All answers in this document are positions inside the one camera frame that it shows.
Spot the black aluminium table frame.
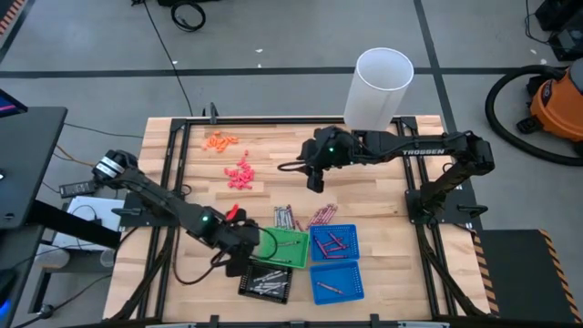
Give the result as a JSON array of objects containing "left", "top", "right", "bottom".
[{"left": 107, "top": 102, "right": 493, "bottom": 328}]

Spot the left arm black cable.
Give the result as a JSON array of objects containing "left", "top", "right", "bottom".
[{"left": 171, "top": 223, "right": 280, "bottom": 286}]

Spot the green plastic basket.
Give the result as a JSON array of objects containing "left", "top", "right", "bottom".
[{"left": 252, "top": 226, "right": 311, "bottom": 270}]

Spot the black equipment case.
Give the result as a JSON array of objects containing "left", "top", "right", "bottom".
[{"left": 535, "top": 0, "right": 583, "bottom": 63}]

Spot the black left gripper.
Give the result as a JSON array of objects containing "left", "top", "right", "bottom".
[{"left": 217, "top": 219, "right": 261, "bottom": 278}]

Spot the black floor cable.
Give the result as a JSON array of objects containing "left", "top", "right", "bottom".
[{"left": 141, "top": 0, "right": 196, "bottom": 118}]

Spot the blue plastic basket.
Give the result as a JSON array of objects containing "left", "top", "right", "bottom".
[
  {"left": 309, "top": 259, "right": 365, "bottom": 306},
  {"left": 309, "top": 223, "right": 361, "bottom": 263}
]

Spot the black desk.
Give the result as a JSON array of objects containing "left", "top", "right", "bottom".
[{"left": 0, "top": 106, "right": 123, "bottom": 328}]

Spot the black plastic basket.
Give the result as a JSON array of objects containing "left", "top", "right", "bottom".
[{"left": 238, "top": 257, "right": 295, "bottom": 305}]

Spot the monitor screen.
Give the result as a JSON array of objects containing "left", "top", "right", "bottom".
[{"left": 0, "top": 88, "right": 29, "bottom": 119}]

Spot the orange shop vacuum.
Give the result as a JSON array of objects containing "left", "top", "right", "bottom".
[
  {"left": 484, "top": 64, "right": 583, "bottom": 168},
  {"left": 517, "top": 57, "right": 583, "bottom": 159}
]

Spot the black hazard-striped mat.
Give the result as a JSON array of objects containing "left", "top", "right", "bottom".
[{"left": 473, "top": 229, "right": 583, "bottom": 325}]

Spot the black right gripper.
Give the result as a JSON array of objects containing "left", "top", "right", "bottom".
[{"left": 300, "top": 126, "right": 352, "bottom": 194}]

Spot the hazard-striped floor strip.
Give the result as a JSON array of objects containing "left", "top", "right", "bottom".
[{"left": 0, "top": 0, "right": 26, "bottom": 36}]

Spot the white box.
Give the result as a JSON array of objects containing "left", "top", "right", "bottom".
[{"left": 50, "top": 195, "right": 127, "bottom": 251}]

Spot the clear plastic cup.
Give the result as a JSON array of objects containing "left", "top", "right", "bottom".
[{"left": 99, "top": 248, "right": 118, "bottom": 269}]

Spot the black power adapter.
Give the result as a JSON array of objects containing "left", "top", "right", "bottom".
[{"left": 58, "top": 180, "right": 97, "bottom": 199}]

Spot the white round container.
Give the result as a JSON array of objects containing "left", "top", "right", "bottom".
[{"left": 34, "top": 243, "right": 72, "bottom": 270}]

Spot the coiled black cable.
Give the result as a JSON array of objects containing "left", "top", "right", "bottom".
[{"left": 170, "top": 1, "right": 207, "bottom": 33}]

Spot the white shade table lamp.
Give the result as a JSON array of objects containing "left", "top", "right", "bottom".
[{"left": 343, "top": 46, "right": 415, "bottom": 133}]

